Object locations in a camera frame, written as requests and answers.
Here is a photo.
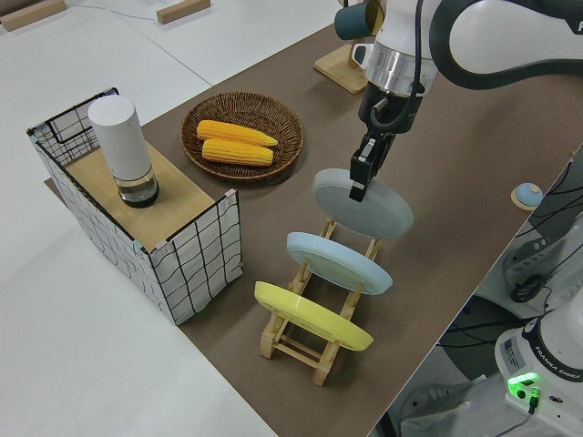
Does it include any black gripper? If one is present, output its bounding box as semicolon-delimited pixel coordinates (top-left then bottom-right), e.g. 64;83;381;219
349;83;424;203

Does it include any gray plate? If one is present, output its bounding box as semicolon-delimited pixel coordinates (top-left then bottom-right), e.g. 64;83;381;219
312;168;414;240

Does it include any light blue plate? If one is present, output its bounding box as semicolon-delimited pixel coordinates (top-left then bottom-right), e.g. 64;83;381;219
285;231;394;297

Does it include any yellow plate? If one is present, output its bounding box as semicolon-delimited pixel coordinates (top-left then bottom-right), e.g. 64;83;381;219
253;280;375;352

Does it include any wooden plate rack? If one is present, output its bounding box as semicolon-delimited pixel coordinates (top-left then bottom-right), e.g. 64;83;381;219
259;218;384;387

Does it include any brown wicker basket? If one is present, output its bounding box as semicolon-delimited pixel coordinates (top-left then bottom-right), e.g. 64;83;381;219
180;92;305;184

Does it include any wooden mug stand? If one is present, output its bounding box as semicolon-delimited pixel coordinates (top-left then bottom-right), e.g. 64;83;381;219
313;0;371;96

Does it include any yellow corn cob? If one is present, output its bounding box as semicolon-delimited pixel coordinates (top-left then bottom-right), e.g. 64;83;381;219
196;119;280;148
200;138;275;167

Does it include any dark teal mug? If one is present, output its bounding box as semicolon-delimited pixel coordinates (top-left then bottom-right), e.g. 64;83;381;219
334;2;373;41

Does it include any blue call bell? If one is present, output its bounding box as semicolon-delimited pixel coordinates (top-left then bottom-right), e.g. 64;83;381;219
509;182;543;211

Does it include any white power strip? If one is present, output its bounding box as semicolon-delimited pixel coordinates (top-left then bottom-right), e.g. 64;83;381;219
500;227;566;292

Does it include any wooden block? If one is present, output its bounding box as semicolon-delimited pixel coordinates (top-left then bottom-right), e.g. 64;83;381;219
156;0;213;25
0;0;67;32

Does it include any white cylindrical bottle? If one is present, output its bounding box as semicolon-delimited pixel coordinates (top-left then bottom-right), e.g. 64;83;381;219
87;94;161;209

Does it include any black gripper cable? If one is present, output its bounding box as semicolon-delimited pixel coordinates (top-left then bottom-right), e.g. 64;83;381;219
369;0;432;133

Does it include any coiled black cable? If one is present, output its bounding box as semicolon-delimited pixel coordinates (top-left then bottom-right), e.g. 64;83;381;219
509;274;544;305

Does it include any wire grid box wooden shelf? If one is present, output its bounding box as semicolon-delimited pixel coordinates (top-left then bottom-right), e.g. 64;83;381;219
26;86;243;327

